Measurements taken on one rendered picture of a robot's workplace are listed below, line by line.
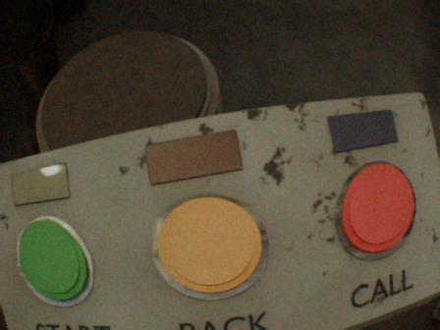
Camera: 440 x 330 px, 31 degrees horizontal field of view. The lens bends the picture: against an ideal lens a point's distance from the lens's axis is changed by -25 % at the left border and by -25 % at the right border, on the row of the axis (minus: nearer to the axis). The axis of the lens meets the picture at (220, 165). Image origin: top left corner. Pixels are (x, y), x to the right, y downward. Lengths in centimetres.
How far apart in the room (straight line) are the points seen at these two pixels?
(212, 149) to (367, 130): 7
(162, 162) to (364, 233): 9
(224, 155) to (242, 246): 4
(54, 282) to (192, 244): 7
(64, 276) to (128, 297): 3
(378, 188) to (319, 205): 3
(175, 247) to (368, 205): 8
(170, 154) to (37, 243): 8
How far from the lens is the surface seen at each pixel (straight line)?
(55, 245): 40
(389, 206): 40
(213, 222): 39
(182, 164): 41
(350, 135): 41
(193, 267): 39
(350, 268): 40
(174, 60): 57
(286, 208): 40
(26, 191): 42
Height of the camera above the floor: 94
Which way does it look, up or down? 54 degrees down
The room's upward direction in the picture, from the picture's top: 8 degrees counter-clockwise
